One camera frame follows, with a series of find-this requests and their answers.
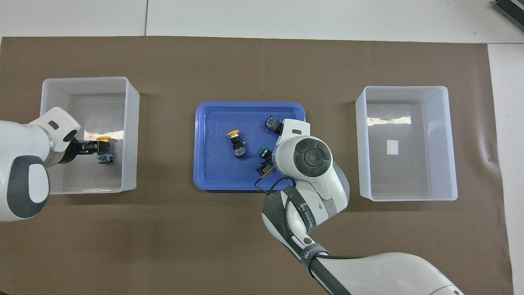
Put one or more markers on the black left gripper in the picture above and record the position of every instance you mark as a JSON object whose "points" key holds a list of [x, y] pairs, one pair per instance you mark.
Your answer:
{"points": [[75, 148]]}

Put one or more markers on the yellow push button switch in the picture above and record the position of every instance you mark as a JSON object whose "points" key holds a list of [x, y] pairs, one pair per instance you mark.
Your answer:
{"points": [[237, 149], [105, 157]]}

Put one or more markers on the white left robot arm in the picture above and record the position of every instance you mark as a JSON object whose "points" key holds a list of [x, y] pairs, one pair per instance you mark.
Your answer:
{"points": [[20, 143]]}

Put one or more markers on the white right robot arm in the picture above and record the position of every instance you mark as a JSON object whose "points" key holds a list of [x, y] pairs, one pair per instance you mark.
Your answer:
{"points": [[327, 184]]}

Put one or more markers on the blue plastic tray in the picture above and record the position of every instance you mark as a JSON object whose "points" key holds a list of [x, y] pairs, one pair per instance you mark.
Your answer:
{"points": [[221, 172]]}

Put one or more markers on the translucent white plastic box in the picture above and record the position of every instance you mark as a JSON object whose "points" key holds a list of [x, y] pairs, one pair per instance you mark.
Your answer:
{"points": [[446, 164], [131, 123]]}

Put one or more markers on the brown paper table mat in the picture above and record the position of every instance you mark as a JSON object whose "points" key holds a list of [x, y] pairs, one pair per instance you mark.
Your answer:
{"points": [[245, 246]]}

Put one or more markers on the white label sticker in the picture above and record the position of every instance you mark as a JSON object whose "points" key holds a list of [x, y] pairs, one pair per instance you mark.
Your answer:
{"points": [[392, 147]]}

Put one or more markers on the dark grey ribbed device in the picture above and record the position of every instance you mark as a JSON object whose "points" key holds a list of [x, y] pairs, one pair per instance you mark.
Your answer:
{"points": [[511, 7]]}

